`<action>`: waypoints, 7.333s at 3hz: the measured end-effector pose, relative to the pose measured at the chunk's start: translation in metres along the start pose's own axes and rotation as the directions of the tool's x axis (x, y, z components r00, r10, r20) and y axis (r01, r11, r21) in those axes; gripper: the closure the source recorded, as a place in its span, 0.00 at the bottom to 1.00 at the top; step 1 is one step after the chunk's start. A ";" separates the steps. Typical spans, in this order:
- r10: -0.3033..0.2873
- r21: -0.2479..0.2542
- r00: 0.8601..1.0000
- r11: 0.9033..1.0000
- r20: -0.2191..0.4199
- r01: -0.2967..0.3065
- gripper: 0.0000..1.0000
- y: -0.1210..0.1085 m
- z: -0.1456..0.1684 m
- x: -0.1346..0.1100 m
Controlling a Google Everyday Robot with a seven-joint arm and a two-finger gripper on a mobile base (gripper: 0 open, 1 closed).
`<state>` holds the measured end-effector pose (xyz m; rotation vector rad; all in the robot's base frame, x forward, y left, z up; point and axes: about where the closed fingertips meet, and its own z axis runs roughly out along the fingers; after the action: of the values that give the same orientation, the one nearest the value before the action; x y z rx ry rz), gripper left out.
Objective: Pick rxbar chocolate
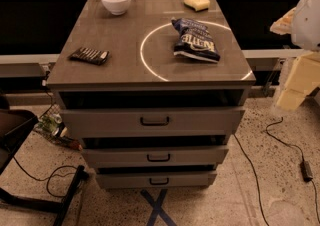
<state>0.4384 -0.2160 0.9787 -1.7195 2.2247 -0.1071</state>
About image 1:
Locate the middle grey drawer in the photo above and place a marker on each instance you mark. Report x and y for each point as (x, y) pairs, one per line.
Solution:
(153, 157)

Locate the grey drawer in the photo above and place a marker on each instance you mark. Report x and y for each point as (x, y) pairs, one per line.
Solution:
(156, 180)
(129, 122)
(153, 157)

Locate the blue kettle chips bag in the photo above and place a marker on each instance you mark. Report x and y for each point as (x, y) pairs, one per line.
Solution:
(194, 40)

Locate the black rxbar chocolate bar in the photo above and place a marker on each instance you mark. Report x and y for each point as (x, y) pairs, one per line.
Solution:
(89, 55)

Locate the yellow sponge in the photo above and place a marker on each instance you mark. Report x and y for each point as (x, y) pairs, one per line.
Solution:
(198, 5)

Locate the top grey drawer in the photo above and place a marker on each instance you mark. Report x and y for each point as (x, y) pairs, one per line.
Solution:
(129, 122)

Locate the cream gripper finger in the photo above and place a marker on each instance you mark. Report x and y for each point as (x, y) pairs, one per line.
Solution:
(282, 26)
(302, 80)

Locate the bottom grey drawer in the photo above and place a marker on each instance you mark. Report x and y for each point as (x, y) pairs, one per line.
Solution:
(156, 180)

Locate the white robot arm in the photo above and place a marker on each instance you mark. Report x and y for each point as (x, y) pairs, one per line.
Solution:
(305, 32)

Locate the wire basket with cans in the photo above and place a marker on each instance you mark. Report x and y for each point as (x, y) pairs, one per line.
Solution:
(51, 126)

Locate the grey drawer cabinet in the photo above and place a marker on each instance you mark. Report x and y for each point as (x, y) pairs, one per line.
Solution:
(141, 72)

